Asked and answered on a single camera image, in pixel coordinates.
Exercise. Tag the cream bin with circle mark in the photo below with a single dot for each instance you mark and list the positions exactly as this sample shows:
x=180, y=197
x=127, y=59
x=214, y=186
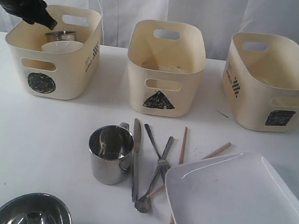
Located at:
x=57, y=75

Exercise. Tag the stainless steel table knife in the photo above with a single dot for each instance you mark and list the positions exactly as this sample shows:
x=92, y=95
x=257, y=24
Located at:
x=137, y=142

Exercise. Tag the wooden chopstick upright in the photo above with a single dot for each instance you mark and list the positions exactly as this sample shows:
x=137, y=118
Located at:
x=181, y=161

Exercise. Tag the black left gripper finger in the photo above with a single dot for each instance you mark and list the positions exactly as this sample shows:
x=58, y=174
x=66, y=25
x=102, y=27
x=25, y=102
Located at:
x=36, y=13

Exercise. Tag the white rectangular plate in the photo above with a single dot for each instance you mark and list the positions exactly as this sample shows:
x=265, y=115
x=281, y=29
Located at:
x=242, y=188

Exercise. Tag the white curtain backdrop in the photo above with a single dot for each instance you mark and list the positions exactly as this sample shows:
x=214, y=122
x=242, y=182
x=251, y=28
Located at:
x=218, y=20

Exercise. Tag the white ceramic bowl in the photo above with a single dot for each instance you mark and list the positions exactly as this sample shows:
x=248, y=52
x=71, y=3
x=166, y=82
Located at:
x=61, y=47

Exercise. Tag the wooden chopstick slanted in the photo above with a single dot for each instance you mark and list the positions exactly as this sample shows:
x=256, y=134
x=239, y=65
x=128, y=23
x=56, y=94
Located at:
x=212, y=154

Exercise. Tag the steel mug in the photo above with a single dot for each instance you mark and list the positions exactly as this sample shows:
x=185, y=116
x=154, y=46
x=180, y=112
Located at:
x=62, y=35
x=111, y=149

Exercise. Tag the stainless steel fork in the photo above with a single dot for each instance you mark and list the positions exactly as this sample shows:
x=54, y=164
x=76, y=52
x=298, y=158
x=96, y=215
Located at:
x=143, y=204

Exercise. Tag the cream bin with triangle mark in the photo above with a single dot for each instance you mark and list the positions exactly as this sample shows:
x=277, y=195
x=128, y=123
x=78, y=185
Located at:
x=165, y=66

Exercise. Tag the cream bin with square mark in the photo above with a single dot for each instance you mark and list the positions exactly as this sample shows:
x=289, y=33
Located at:
x=261, y=81

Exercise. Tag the stainless steel bowl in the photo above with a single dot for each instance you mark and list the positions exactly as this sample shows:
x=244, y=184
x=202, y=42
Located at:
x=35, y=208

